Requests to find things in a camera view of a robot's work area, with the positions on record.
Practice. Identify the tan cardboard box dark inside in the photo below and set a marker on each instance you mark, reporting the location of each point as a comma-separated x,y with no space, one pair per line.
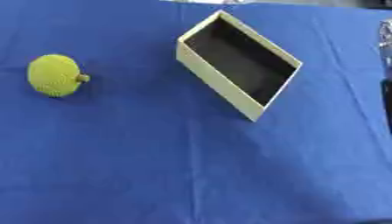
240,62

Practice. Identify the yellow-green round toy fruit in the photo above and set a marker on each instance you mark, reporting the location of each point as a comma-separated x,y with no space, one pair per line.
53,75

